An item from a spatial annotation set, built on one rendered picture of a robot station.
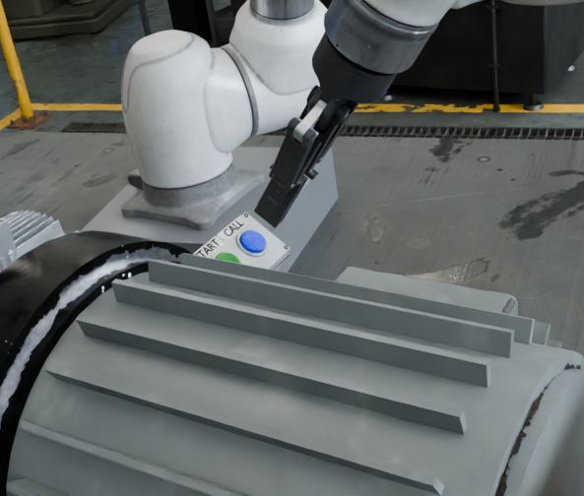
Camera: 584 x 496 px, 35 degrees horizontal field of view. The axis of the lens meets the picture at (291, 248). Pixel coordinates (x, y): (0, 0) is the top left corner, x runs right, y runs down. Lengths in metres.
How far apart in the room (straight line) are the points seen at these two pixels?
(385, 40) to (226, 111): 0.69
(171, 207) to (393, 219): 0.38
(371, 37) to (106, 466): 0.52
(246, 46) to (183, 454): 1.19
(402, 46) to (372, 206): 0.87
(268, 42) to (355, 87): 0.64
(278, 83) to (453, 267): 0.39
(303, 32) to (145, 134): 0.29
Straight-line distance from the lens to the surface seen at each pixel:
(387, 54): 0.80
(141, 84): 1.44
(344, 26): 0.81
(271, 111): 1.50
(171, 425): 0.34
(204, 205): 1.49
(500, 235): 1.53
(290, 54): 1.46
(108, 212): 1.60
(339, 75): 0.83
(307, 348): 0.34
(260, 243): 1.02
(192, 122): 1.44
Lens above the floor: 1.55
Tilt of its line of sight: 29 degrees down
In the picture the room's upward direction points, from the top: 9 degrees counter-clockwise
